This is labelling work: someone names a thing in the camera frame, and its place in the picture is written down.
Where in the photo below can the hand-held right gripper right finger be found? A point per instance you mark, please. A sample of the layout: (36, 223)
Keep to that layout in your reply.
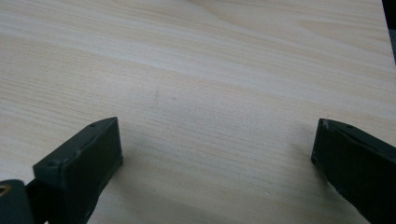
(358, 168)

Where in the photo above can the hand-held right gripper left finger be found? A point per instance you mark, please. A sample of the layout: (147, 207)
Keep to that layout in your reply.
(84, 168)

